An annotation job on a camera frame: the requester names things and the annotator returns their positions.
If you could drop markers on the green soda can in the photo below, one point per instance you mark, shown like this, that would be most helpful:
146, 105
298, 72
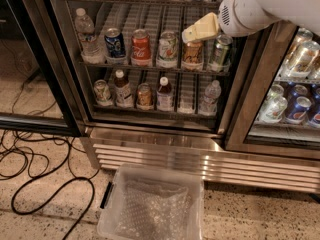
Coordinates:
221, 53

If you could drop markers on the closed right glass door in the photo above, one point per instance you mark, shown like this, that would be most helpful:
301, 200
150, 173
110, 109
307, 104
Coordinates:
250, 134

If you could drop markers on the blue pepsi can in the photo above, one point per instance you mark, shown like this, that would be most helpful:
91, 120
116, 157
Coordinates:
116, 51

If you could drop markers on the blue pepsi can right door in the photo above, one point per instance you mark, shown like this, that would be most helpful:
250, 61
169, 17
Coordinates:
297, 109

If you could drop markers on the gold can bottom shelf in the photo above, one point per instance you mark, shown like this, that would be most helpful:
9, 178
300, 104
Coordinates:
144, 97

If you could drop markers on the clear water bottle middle shelf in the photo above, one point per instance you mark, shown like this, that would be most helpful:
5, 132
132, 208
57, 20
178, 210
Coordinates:
91, 51

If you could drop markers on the brown tea bottle middle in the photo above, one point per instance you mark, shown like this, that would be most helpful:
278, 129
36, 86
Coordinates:
164, 95

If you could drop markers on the white green 7up can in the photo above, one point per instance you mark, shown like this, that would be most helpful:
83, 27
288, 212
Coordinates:
167, 50

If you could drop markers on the orange gold soda can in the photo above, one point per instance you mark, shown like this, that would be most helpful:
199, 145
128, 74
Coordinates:
192, 56

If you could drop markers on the clear water bottle bottom shelf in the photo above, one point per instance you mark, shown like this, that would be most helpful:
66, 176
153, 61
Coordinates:
209, 101

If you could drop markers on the red coca cola can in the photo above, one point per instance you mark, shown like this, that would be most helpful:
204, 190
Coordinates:
141, 49

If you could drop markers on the stainless steel display fridge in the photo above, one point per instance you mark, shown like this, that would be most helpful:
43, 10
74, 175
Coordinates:
181, 139

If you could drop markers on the bubble wrap sheet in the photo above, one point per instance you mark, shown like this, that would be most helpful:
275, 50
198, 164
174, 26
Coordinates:
154, 210

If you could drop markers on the open glass fridge door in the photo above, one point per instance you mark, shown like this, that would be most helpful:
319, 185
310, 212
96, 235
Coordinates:
35, 95

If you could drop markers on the brown tea bottle left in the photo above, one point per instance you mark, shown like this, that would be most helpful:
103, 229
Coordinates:
124, 97

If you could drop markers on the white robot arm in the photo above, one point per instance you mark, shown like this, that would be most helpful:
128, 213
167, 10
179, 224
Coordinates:
302, 13

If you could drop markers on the clear water bottle shelf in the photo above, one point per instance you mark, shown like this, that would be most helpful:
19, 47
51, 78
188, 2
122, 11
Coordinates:
91, 51
209, 101

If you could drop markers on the brown tea bottle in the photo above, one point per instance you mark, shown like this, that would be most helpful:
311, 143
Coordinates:
164, 95
124, 97

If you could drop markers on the silver gold can right door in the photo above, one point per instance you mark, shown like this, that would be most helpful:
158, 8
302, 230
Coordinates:
298, 64

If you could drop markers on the white green can bottom shelf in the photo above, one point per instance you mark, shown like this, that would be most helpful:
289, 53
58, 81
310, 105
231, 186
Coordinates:
102, 93

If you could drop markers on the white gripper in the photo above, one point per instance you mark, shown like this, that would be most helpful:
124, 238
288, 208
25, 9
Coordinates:
237, 17

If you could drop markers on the white green can right door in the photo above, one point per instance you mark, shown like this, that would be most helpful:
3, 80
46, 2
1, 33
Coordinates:
274, 105

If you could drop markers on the clear plastic storage bin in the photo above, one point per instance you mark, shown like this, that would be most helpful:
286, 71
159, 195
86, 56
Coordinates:
113, 201

